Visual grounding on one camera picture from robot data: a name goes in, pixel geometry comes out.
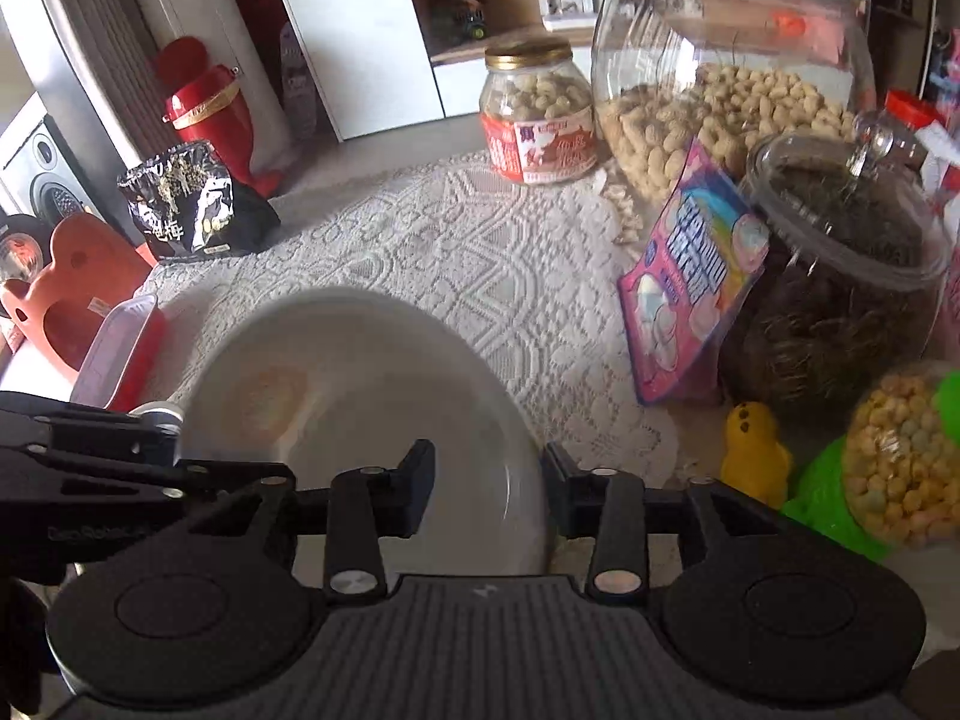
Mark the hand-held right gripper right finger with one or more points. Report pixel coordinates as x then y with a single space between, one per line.
561 495

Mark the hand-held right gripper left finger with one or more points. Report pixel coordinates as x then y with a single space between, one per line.
416 487

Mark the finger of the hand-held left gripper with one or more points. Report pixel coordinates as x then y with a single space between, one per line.
90 431
112 476

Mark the red rectangular plastic tray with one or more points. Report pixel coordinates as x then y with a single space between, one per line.
112 349

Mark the white ceramic bowl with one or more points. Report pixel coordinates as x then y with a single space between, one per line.
337 375

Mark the orange bear-shaped chair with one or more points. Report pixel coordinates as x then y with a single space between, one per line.
112 255

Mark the black round heater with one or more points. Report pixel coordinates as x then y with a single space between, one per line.
19 255

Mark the small yellow duck toy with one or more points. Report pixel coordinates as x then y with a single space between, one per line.
754 450

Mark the black snack bag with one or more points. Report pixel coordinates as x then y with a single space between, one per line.
187 202

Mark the white lace tablecloth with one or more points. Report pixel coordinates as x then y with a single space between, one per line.
450 240

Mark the pink marshmallow bag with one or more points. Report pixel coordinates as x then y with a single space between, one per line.
690 277

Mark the silver washing machine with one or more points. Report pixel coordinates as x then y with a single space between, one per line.
45 165

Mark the red gourd-shaped container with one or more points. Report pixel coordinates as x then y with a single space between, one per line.
210 112

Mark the green gumball dispenser toy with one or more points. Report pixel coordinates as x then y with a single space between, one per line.
900 450

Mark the glass sunflower seed jar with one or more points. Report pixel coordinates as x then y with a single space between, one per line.
840 277

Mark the small peanut jar gold lid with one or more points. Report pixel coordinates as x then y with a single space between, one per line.
536 112

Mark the grey ribbed radiator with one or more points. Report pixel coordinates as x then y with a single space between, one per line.
105 22

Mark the large glass peanut jar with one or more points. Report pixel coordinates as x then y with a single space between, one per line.
712 112

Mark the toy truck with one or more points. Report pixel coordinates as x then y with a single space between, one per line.
461 19

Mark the red white snack packet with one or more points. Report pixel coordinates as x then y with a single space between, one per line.
919 120

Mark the white wooden wall cabinet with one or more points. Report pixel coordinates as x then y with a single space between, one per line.
360 30

